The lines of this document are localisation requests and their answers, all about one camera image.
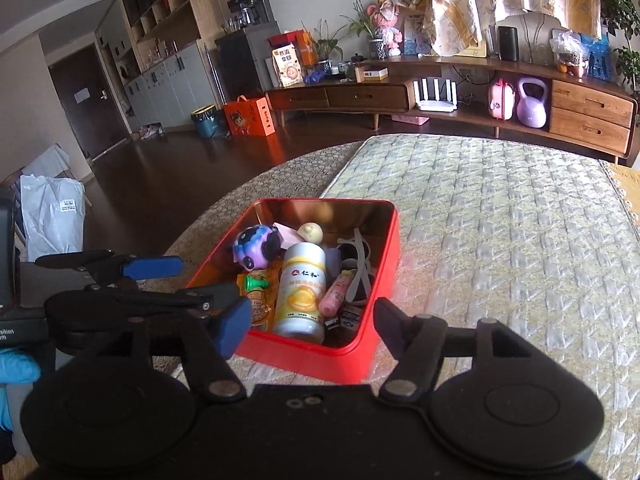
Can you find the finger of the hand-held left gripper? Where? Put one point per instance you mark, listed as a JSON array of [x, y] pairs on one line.
[[150, 302], [150, 266]]

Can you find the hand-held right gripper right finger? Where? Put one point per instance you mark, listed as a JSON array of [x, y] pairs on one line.
[[392, 325]]

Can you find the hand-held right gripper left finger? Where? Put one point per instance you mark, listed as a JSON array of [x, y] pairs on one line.
[[235, 327]]

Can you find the orange snack packet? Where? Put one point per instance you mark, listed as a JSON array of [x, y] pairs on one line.
[[260, 310]]

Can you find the pink tube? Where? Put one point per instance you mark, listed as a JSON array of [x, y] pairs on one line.
[[336, 295]]

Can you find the red tin box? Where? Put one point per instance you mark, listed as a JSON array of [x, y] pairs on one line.
[[300, 357]]

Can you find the white bottle yellow label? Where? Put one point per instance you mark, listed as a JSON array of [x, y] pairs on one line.
[[300, 295]]

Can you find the grey-armed sunglasses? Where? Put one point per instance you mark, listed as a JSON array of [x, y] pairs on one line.
[[360, 260]]

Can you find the purple toy figure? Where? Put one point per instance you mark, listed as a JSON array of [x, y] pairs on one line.
[[257, 247]]

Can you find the cream round toy figure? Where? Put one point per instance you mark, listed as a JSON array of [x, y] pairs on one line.
[[311, 233]]

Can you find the person's left hand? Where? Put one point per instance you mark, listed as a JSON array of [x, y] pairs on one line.
[[17, 367]]

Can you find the white plastic bag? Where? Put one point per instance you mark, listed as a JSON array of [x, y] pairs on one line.
[[52, 220]]

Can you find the cream quilted mat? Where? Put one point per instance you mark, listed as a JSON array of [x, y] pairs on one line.
[[500, 240]]

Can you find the beige patterned tablecloth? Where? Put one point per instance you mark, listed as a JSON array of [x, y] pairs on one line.
[[260, 180]]

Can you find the blue bucket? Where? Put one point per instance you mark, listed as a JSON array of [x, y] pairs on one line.
[[209, 124]]

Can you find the orange gift box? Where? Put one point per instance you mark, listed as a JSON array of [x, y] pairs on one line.
[[247, 119]]

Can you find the dark wooden door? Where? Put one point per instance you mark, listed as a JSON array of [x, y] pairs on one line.
[[85, 100]]

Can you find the pink flat box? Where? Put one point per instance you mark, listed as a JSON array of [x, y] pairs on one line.
[[410, 119]]

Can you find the black mini fridge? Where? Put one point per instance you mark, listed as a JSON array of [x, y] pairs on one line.
[[242, 62]]

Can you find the white router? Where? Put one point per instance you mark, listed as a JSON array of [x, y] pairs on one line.
[[436, 105]]

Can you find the white printed snack box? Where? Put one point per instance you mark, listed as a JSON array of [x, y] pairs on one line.
[[287, 67]]

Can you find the pink toy suitcase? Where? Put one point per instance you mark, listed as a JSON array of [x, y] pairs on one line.
[[501, 102]]

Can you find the small blue toy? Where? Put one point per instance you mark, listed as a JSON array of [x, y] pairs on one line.
[[316, 78]]

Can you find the small white box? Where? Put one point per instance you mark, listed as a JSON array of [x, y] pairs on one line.
[[372, 74]]

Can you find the purple kettlebell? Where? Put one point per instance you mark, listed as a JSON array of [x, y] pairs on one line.
[[531, 110]]

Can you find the yellow lace-edged mat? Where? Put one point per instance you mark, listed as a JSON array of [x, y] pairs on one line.
[[625, 195]]

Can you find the red and orange box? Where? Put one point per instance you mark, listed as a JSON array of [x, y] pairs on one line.
[[295, 40]]

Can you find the dark teapot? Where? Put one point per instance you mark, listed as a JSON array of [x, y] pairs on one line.
[[358, 58]]

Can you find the plant in patterned pot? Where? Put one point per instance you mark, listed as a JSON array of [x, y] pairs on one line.
[[376, 49]]

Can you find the black coffee machine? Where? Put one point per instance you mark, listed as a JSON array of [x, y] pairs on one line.
[[250, 7]]

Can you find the orchid plant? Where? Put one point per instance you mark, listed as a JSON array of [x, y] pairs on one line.
[[325, 45]]

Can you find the wooden tv cabinet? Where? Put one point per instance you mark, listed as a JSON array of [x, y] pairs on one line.
[[590, 120]]

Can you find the blue picture card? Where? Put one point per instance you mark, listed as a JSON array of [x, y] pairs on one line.
[[416, 35]]

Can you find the pink plush doll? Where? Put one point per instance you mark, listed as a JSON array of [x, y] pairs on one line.
[[387, 22]]

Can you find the black cylinder speaker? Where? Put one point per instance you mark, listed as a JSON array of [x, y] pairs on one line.
[[508, 42]]

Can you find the plastic bag with fruit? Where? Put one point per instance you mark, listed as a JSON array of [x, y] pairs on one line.
[[570, 52]]

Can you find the grey scalloped chair back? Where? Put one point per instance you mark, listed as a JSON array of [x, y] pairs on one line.
[[540, 35]]

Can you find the blue picture box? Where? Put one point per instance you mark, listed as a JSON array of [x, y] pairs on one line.
[[600, 60]]

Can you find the tall green potted tree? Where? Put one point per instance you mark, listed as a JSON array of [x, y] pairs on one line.
[[622, 20]]

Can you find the wooden shelving wall cabinet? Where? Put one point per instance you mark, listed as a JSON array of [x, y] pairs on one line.
[[165, 85]]

